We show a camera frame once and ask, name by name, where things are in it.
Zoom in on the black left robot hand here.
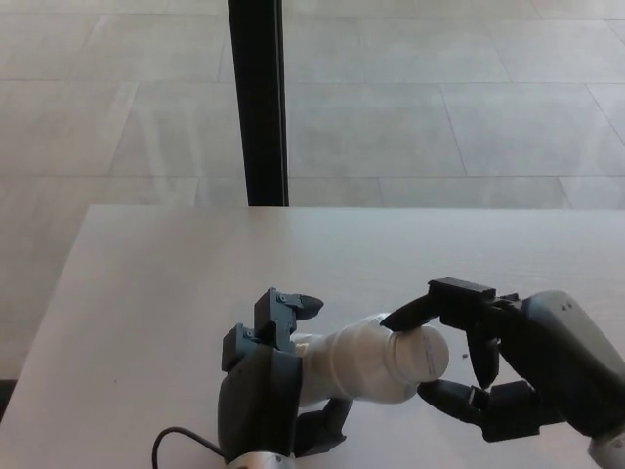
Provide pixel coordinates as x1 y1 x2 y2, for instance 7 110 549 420
217 286 353 458

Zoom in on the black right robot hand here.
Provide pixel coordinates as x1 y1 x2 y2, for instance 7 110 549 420
380 277 625 444

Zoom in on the white plastic bottle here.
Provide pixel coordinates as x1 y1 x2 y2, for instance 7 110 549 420
291 312 427 407

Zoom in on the white screw bottle cap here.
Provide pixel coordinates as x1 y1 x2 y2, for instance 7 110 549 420
390 325 450 384

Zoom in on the black object beside desk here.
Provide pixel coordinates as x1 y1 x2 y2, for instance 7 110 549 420
0 378 19 416

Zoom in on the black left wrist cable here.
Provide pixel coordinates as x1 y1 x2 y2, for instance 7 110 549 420
152 426 230 469

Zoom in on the black vertical window post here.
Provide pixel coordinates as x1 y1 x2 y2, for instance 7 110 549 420
228 0 290 207

